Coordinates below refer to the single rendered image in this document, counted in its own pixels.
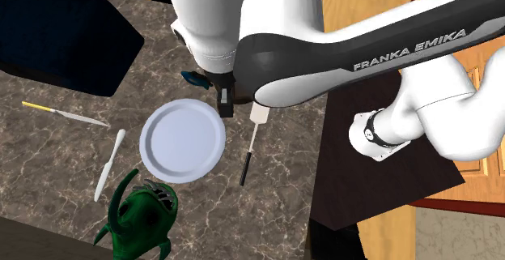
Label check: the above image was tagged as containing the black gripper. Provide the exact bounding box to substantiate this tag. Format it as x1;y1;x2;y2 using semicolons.
204;70;238;118

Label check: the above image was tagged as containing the small teal blue object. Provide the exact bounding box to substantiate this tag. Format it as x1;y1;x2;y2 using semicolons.
180;70;213;91

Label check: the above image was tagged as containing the white plate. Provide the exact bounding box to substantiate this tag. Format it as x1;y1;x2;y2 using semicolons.
138;98;227;185

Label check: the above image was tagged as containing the white knife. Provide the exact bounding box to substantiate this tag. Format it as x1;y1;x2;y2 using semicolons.
93;128;127;203

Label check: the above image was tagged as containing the green monster fish figure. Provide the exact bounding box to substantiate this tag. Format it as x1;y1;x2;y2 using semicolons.
92;168;180;260

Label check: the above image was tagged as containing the dark brown robot stand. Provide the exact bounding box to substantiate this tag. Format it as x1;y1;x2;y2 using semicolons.
308;69;467;260

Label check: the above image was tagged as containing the wooden panelled door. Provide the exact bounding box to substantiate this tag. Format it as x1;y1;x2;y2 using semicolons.
409;0;505;218

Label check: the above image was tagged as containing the white spatula with black handle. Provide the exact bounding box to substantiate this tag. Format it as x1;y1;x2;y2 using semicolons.
239;102;271;187

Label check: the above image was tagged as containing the yellow-handled knife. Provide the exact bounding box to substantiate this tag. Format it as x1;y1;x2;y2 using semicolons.
21;100;111;128

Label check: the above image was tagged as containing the dark blue case with handle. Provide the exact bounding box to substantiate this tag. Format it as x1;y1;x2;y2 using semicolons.
0;0;146;98

